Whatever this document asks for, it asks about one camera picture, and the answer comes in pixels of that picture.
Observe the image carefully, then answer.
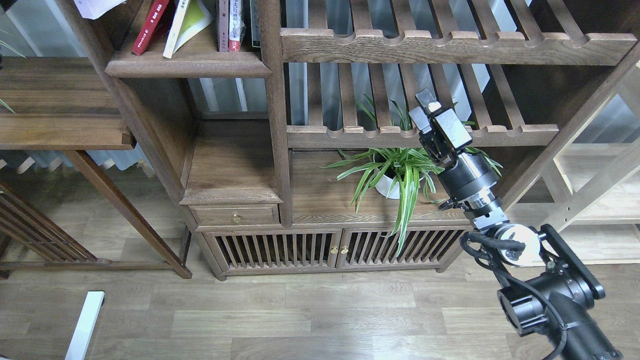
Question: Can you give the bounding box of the red white spine book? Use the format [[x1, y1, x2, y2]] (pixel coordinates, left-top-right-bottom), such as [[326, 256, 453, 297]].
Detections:
[[227, 0, 245, 52]]

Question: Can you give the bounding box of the red cover book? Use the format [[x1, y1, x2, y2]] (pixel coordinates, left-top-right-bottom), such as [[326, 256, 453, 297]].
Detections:
[[131, 0, 176, 56]]

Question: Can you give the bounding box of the white plant pot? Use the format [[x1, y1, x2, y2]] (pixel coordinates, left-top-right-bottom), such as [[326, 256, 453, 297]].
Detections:
[[375, 170, 401, 199]]

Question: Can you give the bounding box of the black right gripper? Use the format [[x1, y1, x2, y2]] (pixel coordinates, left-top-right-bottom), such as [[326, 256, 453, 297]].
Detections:
[[409, 88, 498, 208]]

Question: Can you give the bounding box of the dark wooden bookshelf cabinet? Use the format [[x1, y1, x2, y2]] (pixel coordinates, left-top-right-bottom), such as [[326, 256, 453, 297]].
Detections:
[[58, 0, 639, 280]]

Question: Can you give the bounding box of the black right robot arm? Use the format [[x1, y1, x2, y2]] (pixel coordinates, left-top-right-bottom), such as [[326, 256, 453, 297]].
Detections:
[[409, 88, 623, 360]]

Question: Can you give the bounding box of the maroon spine upright book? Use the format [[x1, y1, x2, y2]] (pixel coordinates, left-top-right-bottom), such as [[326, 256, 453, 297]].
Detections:
[[217, 0, 230, 53]]

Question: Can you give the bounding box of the dark spine upright book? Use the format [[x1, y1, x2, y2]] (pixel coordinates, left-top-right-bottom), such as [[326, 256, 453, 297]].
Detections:
[[248, 0, 261, 48]]

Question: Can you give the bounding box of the yellow green cover book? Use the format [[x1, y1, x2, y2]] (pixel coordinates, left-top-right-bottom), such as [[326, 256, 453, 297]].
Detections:
[[162, 0, 213, 59]]

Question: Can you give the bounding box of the dark slatted wooden chair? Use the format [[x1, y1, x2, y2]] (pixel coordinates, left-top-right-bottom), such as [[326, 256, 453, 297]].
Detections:
[[0, 183, 116, 279]]

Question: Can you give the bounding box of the green spider plant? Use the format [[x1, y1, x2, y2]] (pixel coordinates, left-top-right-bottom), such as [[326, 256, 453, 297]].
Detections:
[[320, 94, 504, 257]]

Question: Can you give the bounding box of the dark wooden side table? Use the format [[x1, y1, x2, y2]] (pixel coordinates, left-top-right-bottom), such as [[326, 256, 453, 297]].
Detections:
[[0, 55, 193, 279]]

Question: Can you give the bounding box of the white lilac cover book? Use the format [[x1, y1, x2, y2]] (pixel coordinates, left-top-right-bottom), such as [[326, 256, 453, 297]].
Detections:
[[73, 0, 126, 20]]

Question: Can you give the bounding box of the light wooden rack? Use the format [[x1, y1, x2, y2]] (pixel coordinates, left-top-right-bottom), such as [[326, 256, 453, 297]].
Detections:
[[508, 64, 640, 264]]

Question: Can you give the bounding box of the white metal leg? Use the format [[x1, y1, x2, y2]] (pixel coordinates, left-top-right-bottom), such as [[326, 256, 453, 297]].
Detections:
[[64, 291, 106, 360]]

